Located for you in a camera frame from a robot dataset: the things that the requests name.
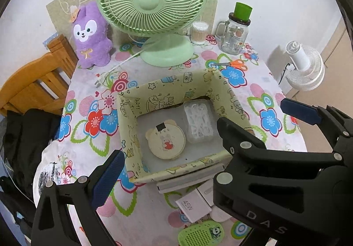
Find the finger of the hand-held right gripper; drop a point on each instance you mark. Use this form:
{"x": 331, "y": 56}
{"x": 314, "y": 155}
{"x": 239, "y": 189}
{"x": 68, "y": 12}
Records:
{"x": 248, "y": 152}
{"x": 300, "y": 112}

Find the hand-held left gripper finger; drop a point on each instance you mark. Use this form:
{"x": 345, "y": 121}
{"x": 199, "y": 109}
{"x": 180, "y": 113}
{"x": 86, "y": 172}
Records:
{"x": 106, "y": 182}

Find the white round object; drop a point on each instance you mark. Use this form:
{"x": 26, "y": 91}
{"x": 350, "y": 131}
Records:
{"x": 220, "y": 214}

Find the green printed storage box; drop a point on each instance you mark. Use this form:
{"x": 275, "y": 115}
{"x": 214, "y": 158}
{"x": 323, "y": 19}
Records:
{"x": 132, "y": 130}

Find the grey box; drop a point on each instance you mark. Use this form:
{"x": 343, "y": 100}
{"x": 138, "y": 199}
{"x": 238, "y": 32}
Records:
{"x": 182, "y": 182}

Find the white charger with grey print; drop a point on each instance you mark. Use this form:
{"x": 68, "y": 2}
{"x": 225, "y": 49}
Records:
{"x": 193, "y": 207}

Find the white floor fan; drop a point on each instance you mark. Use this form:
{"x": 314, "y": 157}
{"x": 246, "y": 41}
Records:
{"x": 306, "y": 66}

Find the white printed bag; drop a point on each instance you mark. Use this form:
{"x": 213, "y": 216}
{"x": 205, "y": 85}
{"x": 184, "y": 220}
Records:
{"x": 47, "y": 177}

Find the round bear compact mirror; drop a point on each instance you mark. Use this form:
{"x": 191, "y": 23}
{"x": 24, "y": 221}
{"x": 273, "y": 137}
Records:
{"x": 165, "y": 141}

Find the floral tablecloth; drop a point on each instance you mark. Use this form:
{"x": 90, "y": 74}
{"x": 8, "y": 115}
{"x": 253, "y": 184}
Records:
{"x": 91, "y": 102}

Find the orange scissors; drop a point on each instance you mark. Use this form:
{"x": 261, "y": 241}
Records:
{"x": 234, "y": 64}

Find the green bear print case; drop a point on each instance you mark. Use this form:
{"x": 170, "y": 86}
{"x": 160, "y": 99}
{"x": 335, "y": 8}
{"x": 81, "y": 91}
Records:
{"x": 198, "y": 233}

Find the black cloth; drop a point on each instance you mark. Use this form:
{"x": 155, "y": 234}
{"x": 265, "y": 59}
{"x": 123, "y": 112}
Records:
{"x": 27, "y": 138}

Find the glass mug with green lid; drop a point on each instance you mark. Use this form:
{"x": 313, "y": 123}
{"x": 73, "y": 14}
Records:
{"x": 234, "y": 33}

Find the wooden chair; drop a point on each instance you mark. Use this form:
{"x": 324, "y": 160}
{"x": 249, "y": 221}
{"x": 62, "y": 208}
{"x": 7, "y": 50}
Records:
{"x": 33, "y": 83}

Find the cotton swab jar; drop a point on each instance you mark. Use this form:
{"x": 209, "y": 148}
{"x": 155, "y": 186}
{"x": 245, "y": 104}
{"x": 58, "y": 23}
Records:
{"x": 200, "y": 33}

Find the purple plush toy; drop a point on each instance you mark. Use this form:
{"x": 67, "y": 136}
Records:
{"x": 92, "y": 42}

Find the green table fan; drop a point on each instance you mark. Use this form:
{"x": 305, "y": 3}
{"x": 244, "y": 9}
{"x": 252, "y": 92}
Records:
{"x": 153, "y": 0}

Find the beige printed board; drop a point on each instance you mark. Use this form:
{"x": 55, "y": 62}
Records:
{"x": 63, "y": 6}

